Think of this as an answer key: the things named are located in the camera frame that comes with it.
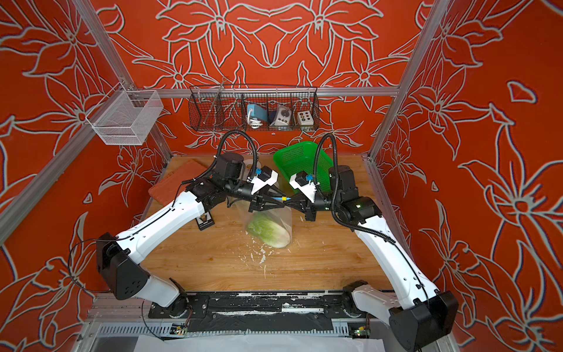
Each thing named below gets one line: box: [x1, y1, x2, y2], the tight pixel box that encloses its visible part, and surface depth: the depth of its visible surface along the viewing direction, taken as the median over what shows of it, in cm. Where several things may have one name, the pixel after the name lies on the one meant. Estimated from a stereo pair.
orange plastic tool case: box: [148, 160, 208, 207], surface depth 103 cm
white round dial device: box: [274, 104, 292, 126], surface depth 93 cm
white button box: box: [297, 110, 314, 126], surface depth 96 cm
